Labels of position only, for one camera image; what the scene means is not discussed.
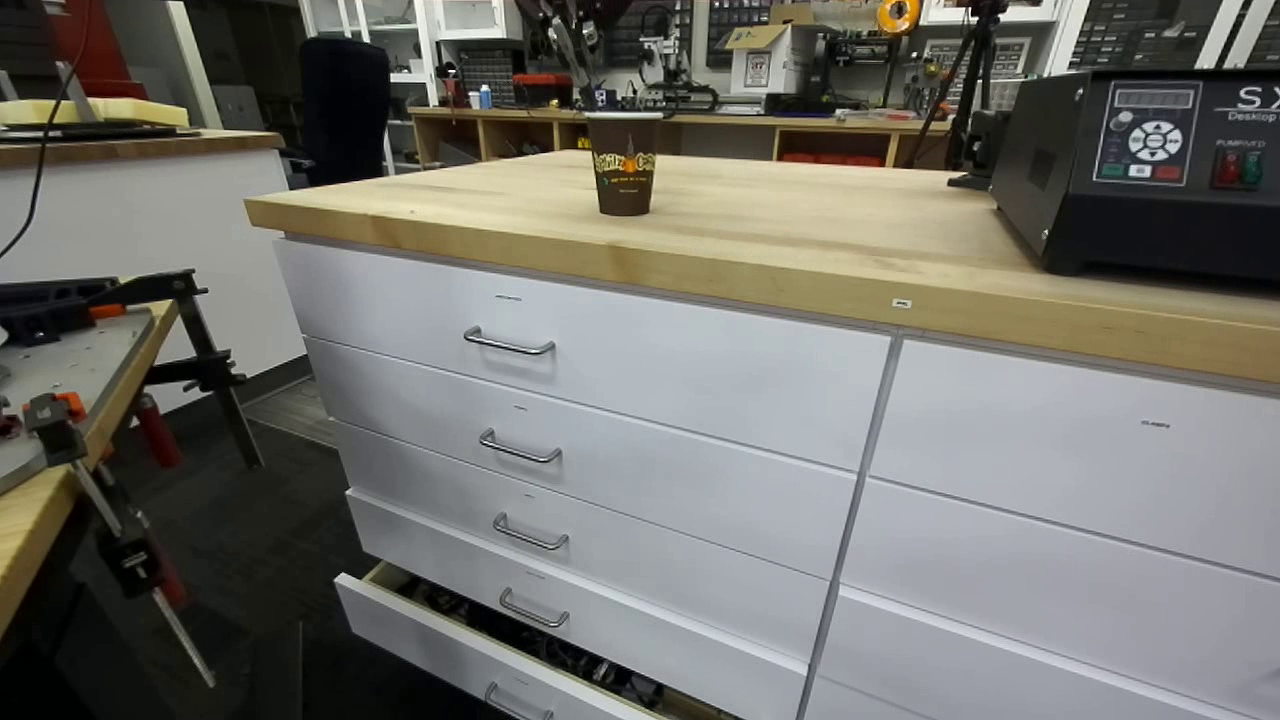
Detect black desktop control machine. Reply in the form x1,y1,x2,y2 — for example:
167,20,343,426
989,68,1280,284

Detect white counter with wooden top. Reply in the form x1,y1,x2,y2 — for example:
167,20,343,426
0,128,308,413

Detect white drawer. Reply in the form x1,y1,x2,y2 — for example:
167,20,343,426
841,477,1280,720
806,587,1253,720
272,237,894,472
871,337,1280,582
331,419,832,662
345,487,810,720
334,561,743,720
304,337,860,580

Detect brown paper coffee cup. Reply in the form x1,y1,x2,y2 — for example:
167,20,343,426
585,111,663,218

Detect yellow foam slab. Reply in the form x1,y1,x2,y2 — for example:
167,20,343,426
0,97,192,131

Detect silver drawer handle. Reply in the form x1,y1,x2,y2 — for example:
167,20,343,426
477,427,564,466
484,681,555,720
498,586,572,631
491,512,571,553
462,325,558,358

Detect black office chair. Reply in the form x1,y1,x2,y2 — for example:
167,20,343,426
281,37,394,189

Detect white cardboard box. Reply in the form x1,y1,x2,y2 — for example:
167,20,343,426
723,21,818,99

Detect camera on tripod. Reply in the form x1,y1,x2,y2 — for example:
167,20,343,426
904,0,1012,192

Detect black cable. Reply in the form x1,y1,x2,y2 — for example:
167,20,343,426
0,0,93,263

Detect black and orange bar clamp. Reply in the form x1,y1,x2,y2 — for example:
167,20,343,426
22,391,218,690

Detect red tool case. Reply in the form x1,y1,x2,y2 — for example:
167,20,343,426
511,72,576,109

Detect wooden workbench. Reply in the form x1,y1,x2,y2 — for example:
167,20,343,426
407,104,953,172

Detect wall of parts bins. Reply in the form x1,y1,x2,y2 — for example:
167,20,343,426
1068,0,1280,73

